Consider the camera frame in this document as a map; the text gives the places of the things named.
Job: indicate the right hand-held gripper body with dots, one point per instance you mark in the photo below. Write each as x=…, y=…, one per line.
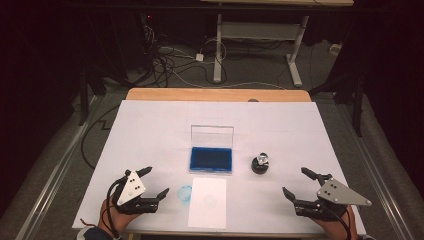
x=336, y=193

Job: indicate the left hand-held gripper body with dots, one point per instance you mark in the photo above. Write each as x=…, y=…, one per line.
x=131, y=190

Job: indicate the black round stamp cap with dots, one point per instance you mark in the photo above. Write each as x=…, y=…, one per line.
x=258, y=168

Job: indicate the black stamp with clear knob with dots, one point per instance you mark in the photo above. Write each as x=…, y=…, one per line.
x=262, y=158

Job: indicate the blue ink pad box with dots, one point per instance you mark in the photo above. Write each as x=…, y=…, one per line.
x=210, y=159

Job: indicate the person's left hand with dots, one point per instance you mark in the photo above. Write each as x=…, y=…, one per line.
x=116, y=221

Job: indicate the person's right hand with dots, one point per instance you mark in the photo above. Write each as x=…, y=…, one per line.
x=336, y=230

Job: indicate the large white table cover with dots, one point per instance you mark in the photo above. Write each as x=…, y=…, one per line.
x=150, y=133

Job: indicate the white paper sheet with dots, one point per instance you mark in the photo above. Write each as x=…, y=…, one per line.
x=206, y=216

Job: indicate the black metal stand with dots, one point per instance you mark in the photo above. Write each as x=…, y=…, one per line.
x=358, y=113
x=83, y=106

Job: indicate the white power strip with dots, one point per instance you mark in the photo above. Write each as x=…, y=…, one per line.
x=335, y=49

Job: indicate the white power adapter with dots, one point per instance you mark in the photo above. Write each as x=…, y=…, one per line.
x=199, y=57

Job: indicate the aluminium rail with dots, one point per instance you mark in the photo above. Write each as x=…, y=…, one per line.
x=50, y=186
x=383, y=196

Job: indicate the white desk frame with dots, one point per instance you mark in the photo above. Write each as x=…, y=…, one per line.
x=256, y=30

